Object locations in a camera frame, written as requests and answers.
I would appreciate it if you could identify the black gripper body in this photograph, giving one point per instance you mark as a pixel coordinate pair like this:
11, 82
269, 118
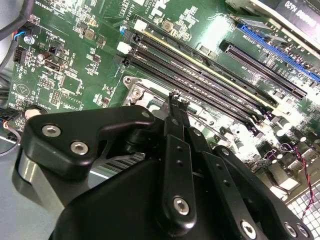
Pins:
112, 212

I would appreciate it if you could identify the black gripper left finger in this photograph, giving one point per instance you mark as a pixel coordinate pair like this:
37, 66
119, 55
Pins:
62, 130

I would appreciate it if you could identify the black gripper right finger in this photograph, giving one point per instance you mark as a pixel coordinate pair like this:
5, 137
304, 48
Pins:
212, 160

